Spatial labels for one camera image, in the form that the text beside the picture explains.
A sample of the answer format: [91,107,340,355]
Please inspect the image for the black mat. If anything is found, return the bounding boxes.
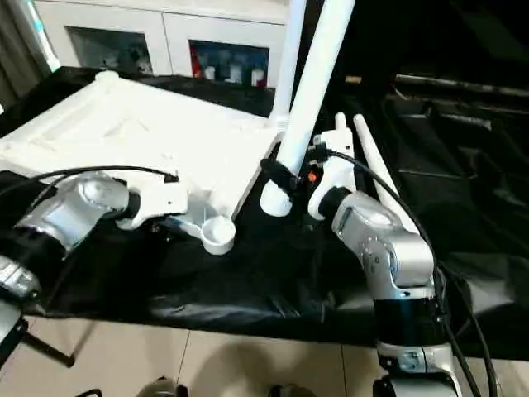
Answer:
[0,66,529,361]

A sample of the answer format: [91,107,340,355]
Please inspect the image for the white plastic table top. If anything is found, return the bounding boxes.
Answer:
[0,70,287,256]

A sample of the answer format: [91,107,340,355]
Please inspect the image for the grey left robot foot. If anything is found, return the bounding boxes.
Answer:
[136,376,188,397]

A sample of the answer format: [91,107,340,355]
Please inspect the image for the grey robot foot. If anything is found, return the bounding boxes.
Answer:
[136,376,188,397]
[268,383,317,397]

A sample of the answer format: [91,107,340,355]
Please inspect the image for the black metal bar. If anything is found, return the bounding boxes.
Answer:
[394,74,529,98]

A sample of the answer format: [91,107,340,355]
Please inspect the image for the black metal stand leg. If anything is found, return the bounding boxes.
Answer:
[0,324,77,370]

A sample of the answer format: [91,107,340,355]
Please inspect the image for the white cabinet with glass doors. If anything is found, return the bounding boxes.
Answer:
[31,0,292,92]

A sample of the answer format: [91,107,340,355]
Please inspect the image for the grey right robot foot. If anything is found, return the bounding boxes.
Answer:
[268,383,317,397]

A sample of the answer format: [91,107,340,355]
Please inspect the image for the grey curtain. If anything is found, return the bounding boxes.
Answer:
[0,0,52,98]

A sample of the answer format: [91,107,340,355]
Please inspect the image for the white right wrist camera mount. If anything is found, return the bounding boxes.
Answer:
[307,128,359,221]

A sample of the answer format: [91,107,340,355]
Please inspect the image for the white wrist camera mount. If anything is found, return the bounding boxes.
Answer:
[116,177,190,232]
[307,128,359,221]

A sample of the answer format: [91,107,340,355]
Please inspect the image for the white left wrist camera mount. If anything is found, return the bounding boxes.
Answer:
[116,177,190,232]

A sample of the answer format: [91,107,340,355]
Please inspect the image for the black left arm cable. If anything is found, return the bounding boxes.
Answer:
[0,165,179,201]

